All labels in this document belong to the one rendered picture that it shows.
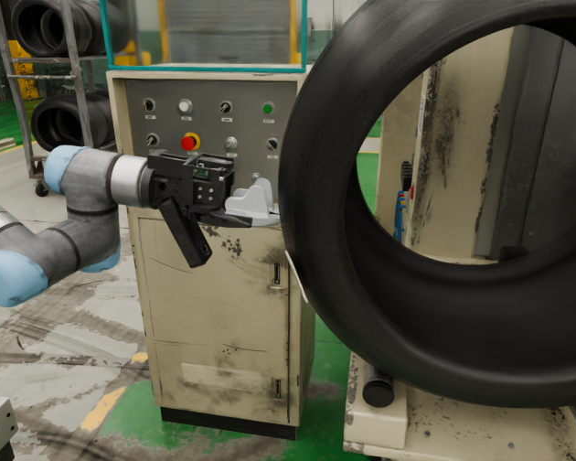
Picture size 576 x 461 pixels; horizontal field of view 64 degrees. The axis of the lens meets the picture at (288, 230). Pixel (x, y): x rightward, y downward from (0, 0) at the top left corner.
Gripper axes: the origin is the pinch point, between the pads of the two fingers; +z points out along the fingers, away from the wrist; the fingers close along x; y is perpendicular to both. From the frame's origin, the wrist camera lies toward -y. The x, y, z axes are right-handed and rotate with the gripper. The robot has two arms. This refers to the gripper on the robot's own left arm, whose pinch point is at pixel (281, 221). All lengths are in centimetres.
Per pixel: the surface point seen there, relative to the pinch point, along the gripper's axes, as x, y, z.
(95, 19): 340, 8, -234
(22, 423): 51, -124, -97
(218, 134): 65, -5, -31
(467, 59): 27.7, 24.0, 24.5
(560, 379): -12.4, -8.1, 37.4
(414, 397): 2.4, -28.2, 25.7
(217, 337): 61, -72, -26
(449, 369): -12.4, -10.1, 24.9
